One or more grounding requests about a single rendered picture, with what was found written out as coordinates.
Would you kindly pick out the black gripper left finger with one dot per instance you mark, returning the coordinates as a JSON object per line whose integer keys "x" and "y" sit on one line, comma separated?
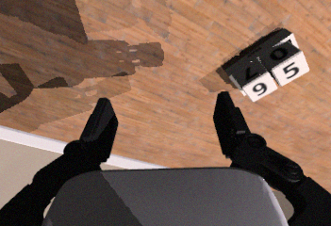
{"x": 94, "y": 147}

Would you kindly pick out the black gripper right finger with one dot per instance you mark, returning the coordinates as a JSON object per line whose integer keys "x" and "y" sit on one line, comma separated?
{"x": 310, "y": 201}

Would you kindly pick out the white number cube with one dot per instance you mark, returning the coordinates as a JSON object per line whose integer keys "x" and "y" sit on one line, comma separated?
{"x": 256, "y": 81}
{"x": 285, "y": 63}

